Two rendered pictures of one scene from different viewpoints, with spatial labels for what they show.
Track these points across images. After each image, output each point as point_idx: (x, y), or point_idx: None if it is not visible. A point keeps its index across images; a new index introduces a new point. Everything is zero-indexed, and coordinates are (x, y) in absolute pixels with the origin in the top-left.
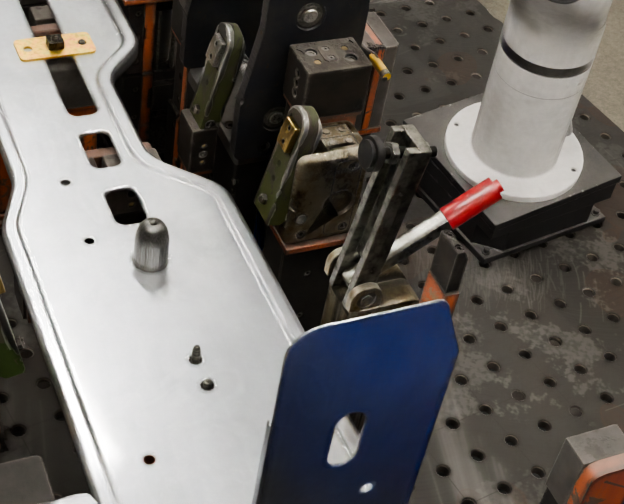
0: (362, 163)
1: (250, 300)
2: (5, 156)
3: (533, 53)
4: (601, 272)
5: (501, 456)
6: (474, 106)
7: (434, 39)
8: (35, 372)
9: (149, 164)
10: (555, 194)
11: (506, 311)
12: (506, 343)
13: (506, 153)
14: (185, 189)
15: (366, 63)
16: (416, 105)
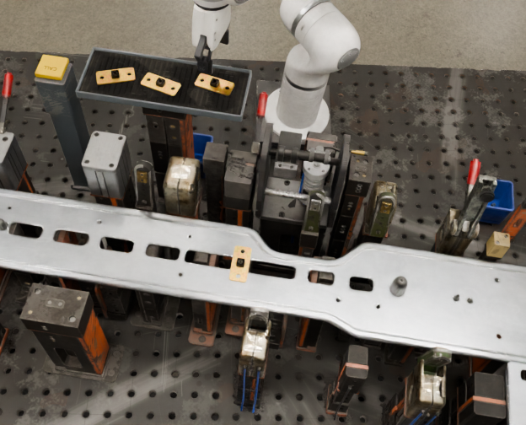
0: (485, 201)
1: (432, 265)
2: (308, 316)
3: (319, 83)
4: (351, 123)
5: (424, 213)
6: (265, 110)
7: None
8: (311, 357)
9: (340, 263)
10: (329, 115)
11: None
12: (373, 179)
13: (310, 119)
14: (360, 257)
15: (372, 158)
16: (220, 126)
